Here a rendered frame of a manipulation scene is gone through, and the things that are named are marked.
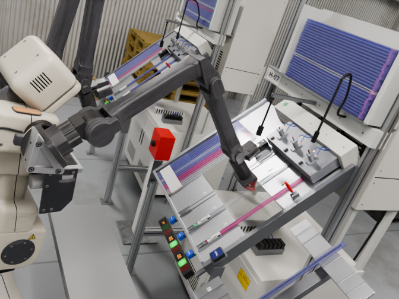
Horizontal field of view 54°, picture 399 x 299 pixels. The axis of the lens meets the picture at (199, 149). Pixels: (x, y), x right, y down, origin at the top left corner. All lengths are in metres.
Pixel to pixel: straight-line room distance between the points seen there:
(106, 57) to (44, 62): 4.55
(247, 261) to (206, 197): 0.35
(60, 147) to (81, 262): 0.65
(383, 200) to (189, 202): 0.86
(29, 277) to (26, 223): 1.04
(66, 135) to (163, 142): 1.33
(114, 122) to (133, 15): 4.59
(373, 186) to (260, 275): 0.61
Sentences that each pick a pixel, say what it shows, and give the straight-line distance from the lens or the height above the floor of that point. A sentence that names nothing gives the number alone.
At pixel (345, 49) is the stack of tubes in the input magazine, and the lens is 1.70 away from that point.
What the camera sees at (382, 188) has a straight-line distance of 1.85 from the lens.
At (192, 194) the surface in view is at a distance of 1.81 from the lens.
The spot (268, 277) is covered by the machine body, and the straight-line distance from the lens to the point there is 1.81.
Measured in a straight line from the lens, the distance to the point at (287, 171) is 1.71.
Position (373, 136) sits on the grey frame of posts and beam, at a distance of 1.57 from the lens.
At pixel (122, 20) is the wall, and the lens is 5.59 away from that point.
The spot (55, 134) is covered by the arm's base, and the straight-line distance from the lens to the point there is 1.06.
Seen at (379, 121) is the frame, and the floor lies 1.41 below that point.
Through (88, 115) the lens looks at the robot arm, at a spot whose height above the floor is 1.27.
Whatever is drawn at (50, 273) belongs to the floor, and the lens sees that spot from 2.41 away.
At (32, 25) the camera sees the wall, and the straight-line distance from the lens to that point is 5.41.
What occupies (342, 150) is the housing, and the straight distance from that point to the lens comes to 1.61.
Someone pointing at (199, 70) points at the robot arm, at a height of 1.44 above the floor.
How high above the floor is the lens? 1.69
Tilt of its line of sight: 23 degrees down
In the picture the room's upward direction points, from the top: 19 degrees clockwise
